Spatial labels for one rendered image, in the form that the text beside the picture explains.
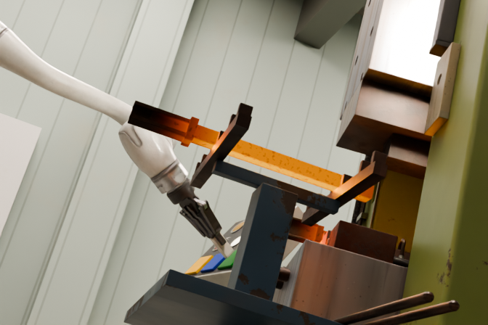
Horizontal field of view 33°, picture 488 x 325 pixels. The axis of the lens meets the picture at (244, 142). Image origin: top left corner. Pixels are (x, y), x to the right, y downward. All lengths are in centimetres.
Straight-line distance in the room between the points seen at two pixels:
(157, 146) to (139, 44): 301
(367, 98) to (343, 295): 51
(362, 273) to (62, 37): 395
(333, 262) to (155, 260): 347
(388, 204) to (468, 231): 72
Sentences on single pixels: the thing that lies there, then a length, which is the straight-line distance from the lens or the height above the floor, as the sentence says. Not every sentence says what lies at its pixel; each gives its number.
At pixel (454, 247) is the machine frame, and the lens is 137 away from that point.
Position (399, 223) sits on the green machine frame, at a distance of 208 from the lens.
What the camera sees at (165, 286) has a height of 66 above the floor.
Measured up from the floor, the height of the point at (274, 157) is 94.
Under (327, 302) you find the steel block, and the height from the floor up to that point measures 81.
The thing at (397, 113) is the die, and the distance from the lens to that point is 189.
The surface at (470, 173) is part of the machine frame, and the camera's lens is 142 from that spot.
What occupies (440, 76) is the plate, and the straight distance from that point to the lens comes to 171.
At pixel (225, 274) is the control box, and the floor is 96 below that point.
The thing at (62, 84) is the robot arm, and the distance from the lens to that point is 219.
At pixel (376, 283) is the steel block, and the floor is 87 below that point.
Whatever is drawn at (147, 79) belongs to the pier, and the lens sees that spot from 503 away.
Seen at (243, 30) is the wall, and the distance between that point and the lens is 564.
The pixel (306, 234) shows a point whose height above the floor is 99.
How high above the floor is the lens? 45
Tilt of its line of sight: 22 degrees up
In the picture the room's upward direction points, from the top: 16 degrees clockwise
